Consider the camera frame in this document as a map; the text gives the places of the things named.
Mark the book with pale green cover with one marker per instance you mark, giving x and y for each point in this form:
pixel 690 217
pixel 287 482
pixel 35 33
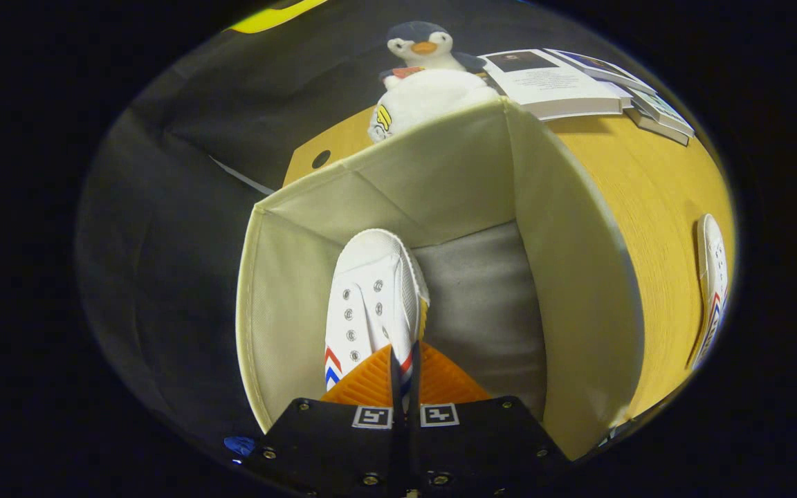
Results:
pixel 661 111

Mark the book with blue picture cover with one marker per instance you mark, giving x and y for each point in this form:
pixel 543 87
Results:
pixel 606 69

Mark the plain white book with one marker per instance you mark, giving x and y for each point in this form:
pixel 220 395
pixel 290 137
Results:
pixel 620 93

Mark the white book with portrait cover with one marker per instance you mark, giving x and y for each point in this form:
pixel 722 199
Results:
pixel 551 86

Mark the blue plastic object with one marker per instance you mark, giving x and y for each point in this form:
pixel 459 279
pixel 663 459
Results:
pixel 239 445

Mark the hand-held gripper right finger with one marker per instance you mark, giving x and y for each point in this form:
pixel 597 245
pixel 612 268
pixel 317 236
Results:
pixel 481 443

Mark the penguin plush toy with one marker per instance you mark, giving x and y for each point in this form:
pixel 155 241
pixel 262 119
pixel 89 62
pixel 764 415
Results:
pixel 419 38

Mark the grey fabric storage box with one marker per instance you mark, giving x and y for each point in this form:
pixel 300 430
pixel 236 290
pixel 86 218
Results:
pixel 440 180

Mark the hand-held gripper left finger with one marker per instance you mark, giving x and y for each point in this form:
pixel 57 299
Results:
pixel 336 443

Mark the dark grey book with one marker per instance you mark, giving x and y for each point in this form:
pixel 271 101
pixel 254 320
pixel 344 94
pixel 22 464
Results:
pixel 658 130

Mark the white plush toy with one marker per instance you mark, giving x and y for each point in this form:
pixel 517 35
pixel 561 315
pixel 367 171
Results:
pixel 426 97

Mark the white shoe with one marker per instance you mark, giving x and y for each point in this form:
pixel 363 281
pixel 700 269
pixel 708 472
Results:
pixel 713 277
pixel 371 290

